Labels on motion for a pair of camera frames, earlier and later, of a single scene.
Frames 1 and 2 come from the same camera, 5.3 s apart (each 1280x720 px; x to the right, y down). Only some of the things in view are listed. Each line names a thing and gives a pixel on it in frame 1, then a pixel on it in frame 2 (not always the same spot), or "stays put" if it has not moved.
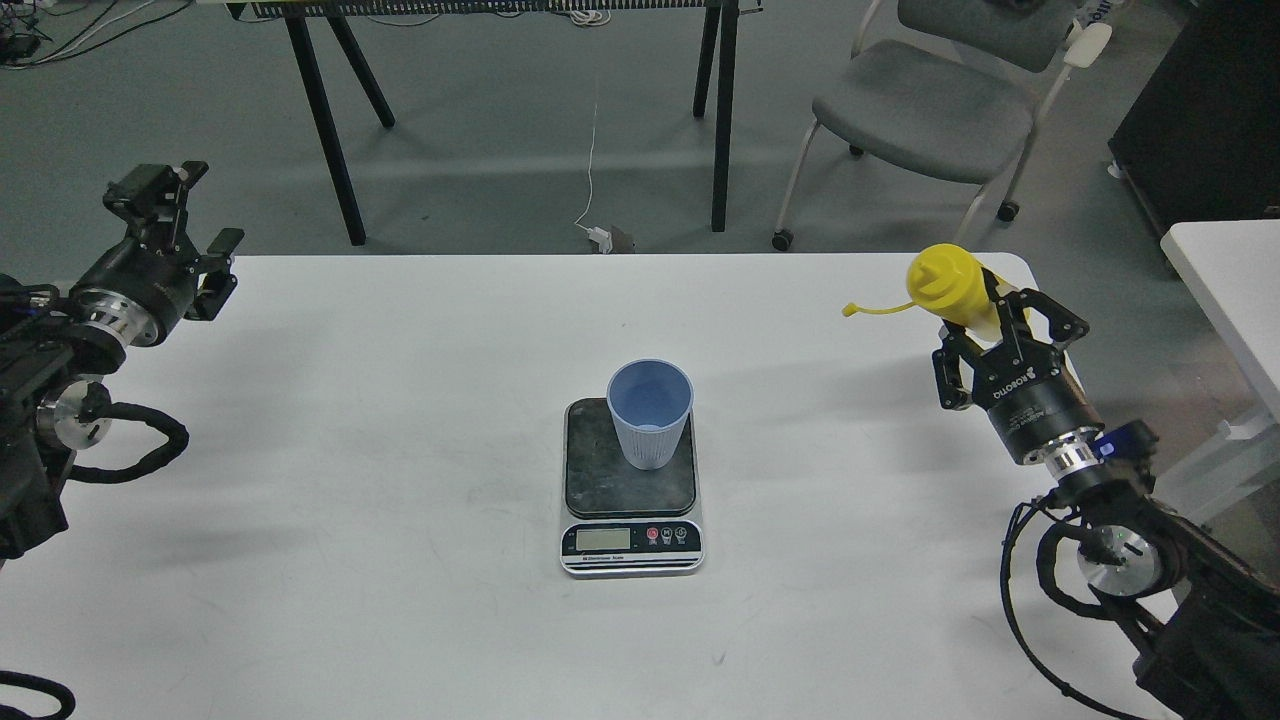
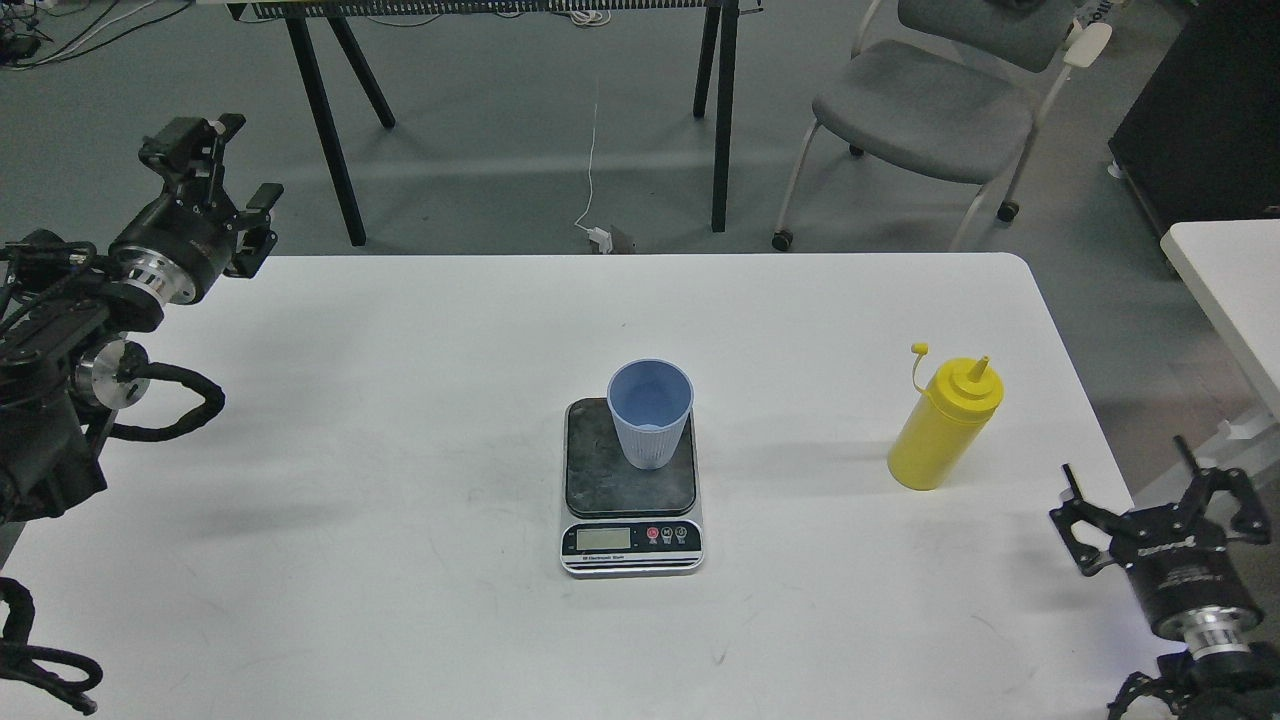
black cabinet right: (1202, 141) stays put
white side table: (1232, 269) stays put
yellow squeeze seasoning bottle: (947, 279) to (953, 410)
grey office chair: (953, 90) stays put
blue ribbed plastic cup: (649, 401) stays put
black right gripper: (1029, 395) to (1188, 581)
